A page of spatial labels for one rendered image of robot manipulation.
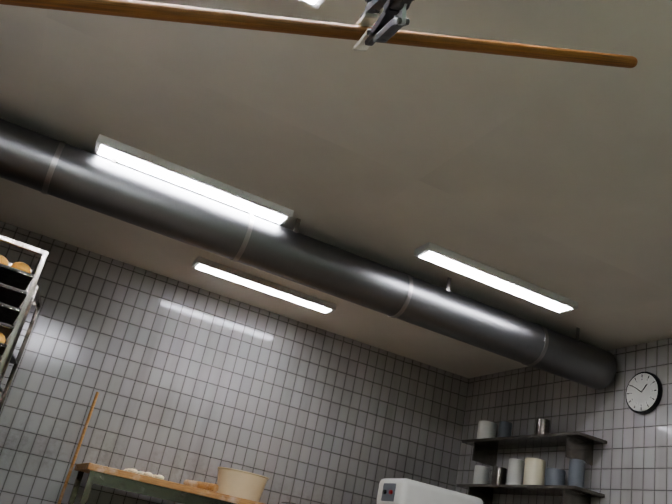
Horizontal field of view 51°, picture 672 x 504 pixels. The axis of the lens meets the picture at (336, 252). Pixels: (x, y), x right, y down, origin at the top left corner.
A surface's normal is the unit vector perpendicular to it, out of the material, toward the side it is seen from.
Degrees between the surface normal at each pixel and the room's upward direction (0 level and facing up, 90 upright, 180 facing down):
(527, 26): 180
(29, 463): 90
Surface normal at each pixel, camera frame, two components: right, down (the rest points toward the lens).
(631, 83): -0.19, 0.90
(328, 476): 0.43, -0.28
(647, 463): -0.88, -0.33
